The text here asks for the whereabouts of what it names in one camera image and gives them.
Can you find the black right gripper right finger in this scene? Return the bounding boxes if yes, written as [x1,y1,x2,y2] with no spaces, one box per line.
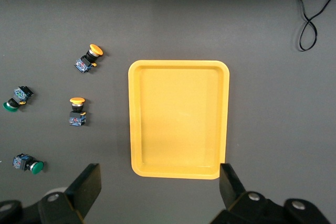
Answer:
[209,163,279,224]

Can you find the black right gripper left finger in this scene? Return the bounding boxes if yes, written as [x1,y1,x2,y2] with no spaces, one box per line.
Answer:
[38,163,102,224]

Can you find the yellow mushroom push button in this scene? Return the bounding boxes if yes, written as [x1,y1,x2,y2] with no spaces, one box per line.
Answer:
[73,44,104,74]
[68,97,87,127]

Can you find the green mushroom push button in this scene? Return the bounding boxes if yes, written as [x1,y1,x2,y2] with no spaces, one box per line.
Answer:
[12,153,45,175]
[2,85,34,112]

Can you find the yellow plastic tray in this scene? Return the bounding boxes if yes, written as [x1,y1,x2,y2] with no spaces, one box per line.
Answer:
[128,59,230,180]

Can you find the loose black cable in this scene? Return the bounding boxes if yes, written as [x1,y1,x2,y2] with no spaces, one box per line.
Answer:
[262,0,336,52]

